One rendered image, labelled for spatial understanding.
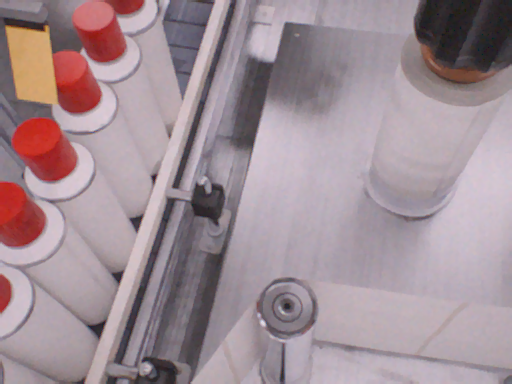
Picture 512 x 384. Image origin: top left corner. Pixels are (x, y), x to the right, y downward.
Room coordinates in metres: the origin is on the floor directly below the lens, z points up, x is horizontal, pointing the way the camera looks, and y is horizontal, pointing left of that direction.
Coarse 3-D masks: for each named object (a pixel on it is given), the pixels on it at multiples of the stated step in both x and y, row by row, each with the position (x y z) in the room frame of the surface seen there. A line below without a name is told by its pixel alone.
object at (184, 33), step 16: (176, 0) 0.57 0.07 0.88; (192, 0) 0.57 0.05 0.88; (208, 0) 0.56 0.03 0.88; (176, 16) 0.54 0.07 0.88; (192, 16) 0.54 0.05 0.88; (208, 16) 0.54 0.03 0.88; (176, 32) 0.51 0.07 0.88; (192, 32) 0.51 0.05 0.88; (224, 32) 0.51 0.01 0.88; (176, 48) 0.49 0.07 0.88; (192, 48) 0.49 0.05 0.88; (176, 64) 0.46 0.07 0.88; (192, 64) 0.46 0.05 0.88; (208, 80) 0.43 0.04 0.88; (192, 128) 0.37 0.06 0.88; (176, 176) 0.31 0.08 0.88; (160, 224) 0.25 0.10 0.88; (160, 240) 0.24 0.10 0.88; (144, 272) 0.20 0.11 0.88; (144, 288) 0.19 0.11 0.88; (128, 320) 0.15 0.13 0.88; (128, 336) 0.14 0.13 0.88
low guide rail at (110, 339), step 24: (216, 0) 0.52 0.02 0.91; (216, 24) 0.49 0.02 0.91; (192, 72) 0.42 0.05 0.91; (192, 96) 0.39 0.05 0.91; (192, 120) 0.37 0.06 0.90; (168, 144) 0.33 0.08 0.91; (168, 168) 0.30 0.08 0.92; (144, 216) 0.25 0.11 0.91; (144, 240) 0.22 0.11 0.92; (144, 264) 0.20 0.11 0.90; (120, 288) 0.17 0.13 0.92; (120, 312) 0.15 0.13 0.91; (120, 336) 0.14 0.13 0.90; (96, 360) 0.11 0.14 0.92
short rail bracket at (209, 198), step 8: (200, 176) 0.26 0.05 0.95; (200, 184) 0.26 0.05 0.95; (208, 184) 0.26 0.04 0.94; (216, 184) 0.27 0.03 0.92; (200, 192) 0.26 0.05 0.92; (208, 192) 0.26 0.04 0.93; (216, 192) 0.26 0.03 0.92; (224, 192) 0.27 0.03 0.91; (192, 200) 0.25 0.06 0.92; (200, 200) 0.25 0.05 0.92; (208, 200) 0.25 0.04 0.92; (216, 200) 0.25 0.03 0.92; (224, 200) 0.26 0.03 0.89; (192, 208) 0.25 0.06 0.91; (200, 208) 0.25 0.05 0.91; (208, 208) 0.25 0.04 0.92; (216, 208) 0.24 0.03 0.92; (200, 216) 0.25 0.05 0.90; (208, 216) 0.25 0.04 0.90; (216, 216) 0.24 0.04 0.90; (216, 224) 0.26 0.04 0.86; (216, 232) 0.25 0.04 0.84
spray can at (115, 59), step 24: (96, 24) 0.32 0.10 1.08; (96, 48) 0.32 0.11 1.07; (120, 48) 0.32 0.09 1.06; (96, 72) 0.31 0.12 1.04; (120, 72) 0.31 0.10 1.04; (144, 72) 0.33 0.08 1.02; (120, 96) 0.31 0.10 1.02; (144, 96) 0.32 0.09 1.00; (144, 120) 0.31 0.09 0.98; (144, 144) 0.31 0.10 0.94
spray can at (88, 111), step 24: (72, 72) 0.28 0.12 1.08; (72, 96) 0.27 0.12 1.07; (96, 96) 0.28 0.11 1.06; (72, 120) 0.27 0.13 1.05; (96, 120) 0.27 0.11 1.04; (120, 120) 0.28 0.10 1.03; (96, 144) 0.26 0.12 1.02; (120, 144) 0.27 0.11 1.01; (120, 168) 0.26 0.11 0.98; (144, 168) 0.28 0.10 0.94; (120, 192) 0.26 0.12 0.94; (144, 192) 0.27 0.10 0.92
